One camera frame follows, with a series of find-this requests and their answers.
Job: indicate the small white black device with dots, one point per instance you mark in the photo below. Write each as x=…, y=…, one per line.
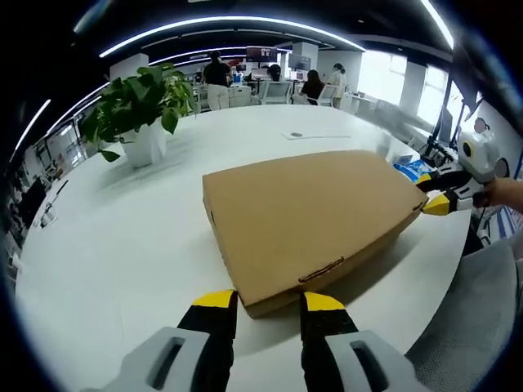
x=49, y=214

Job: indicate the black monitor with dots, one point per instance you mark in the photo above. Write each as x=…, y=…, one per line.
x=32, y=202

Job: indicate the small white blue box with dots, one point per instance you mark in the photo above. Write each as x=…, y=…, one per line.
x=402, y=161

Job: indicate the black pen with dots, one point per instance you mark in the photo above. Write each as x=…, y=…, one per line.
x=62, y=188

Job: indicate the black tripod stand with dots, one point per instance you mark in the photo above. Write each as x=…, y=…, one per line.
x=433, y=154

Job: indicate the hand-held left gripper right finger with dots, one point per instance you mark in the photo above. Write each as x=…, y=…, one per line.
x=323, y=343

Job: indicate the blue white display board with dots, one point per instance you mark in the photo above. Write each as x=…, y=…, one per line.
x=508, y=222

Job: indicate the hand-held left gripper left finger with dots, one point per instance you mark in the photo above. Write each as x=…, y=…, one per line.
x=210, y=339

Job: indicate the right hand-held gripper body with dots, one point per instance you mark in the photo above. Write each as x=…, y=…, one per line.
x=480, y=153

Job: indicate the grey mesh office chair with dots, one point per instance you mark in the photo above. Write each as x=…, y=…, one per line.
x=470, y=318

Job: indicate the blue wet wipes soft item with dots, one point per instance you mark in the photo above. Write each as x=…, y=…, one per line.
x=417, y=170

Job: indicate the white office chair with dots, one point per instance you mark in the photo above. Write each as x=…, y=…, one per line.
x=328, y=94
x=277, y=93

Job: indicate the brown cardboard shoe box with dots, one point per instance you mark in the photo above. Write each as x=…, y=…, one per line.
x=306, y=216

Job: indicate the green potted plant white pot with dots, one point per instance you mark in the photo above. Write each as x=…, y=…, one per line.
x=139, y=102

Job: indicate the person's right hand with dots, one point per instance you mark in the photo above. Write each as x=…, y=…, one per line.
x=496, y=194

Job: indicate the long ceiling light strip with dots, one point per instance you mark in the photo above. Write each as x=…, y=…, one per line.
x=229, y=19

